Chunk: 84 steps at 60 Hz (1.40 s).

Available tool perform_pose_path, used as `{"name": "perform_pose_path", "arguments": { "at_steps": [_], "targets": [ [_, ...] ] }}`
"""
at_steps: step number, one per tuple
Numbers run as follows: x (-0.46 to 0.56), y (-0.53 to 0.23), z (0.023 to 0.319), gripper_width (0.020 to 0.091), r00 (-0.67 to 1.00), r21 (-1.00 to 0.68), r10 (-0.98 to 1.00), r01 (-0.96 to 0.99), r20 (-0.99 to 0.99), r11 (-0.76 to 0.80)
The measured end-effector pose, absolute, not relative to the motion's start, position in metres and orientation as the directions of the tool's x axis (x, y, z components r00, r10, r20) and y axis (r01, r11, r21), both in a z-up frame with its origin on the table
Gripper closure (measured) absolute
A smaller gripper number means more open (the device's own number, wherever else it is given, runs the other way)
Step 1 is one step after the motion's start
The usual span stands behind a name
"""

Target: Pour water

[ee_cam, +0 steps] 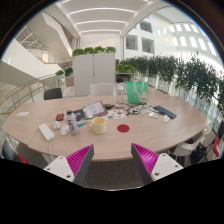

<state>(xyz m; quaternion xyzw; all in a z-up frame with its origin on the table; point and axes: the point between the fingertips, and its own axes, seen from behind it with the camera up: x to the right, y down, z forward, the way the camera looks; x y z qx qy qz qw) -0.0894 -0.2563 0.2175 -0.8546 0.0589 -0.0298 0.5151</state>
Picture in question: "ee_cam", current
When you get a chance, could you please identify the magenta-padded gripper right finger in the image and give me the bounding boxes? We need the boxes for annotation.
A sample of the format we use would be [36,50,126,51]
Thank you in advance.
[130,142,185,186]

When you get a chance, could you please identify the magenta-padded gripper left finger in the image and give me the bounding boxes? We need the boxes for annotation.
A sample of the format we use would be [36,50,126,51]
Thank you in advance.
[43,143,95,188]

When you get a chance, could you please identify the lavender black-capped drink bottle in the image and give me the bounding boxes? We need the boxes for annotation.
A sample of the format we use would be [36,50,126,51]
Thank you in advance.
[65,109,80,136]

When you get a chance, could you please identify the clear plastic water bottle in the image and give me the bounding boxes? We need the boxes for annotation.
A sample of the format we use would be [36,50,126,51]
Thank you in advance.
[114,82,126,108]

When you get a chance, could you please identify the white chair with dark seat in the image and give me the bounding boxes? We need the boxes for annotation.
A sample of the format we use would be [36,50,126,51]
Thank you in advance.
[169,124,214,166]

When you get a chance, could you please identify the white power strip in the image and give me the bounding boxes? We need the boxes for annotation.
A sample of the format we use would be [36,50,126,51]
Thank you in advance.
[38,123,56,142]

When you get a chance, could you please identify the flat round red coaster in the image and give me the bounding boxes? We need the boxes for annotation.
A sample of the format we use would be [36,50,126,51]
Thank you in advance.
[116,123,131,134]

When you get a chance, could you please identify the pale yellow mug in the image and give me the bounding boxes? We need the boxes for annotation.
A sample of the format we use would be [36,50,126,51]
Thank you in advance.
[86,116,108,136]

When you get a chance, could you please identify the black notebook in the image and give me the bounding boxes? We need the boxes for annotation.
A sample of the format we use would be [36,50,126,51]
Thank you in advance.
[71,108,86,122]

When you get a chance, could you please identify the open magazine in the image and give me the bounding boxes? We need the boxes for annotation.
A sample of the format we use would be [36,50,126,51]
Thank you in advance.
[82,100,109,120]

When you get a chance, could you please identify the small white paper note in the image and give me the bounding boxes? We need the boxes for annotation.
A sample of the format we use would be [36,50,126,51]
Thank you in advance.
[15,111,31,118]

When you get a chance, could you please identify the colourful printed leaflet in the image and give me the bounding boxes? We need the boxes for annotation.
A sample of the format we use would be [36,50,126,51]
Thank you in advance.
[105,109,127,121]

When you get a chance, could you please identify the black chair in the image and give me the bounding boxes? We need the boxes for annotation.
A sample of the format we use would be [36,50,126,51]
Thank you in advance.
[43,87,64,101]

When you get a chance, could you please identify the black power adapter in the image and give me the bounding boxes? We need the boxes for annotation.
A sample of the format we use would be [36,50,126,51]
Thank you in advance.
[103,103,116,111]

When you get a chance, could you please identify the green tote bag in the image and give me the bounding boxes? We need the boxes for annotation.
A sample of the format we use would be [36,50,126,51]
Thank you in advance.
[125,80,150,105]

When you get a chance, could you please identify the row of tall green plants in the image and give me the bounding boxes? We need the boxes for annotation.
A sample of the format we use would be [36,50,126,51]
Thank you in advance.
[115,54,224,116]

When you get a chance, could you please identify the potted plants by railing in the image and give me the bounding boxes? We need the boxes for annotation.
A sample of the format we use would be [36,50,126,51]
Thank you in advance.
[54,66,75,88]

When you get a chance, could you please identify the white cabinet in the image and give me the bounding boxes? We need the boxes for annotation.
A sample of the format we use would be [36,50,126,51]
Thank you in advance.
[72,52,117,97]

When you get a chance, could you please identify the green plants atop cabinet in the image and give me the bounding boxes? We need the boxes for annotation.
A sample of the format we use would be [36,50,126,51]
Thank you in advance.
[71,45,117,57]

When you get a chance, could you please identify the black tangled cables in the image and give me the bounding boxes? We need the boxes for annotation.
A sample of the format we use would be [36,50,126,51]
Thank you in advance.
[120,101,158,116]

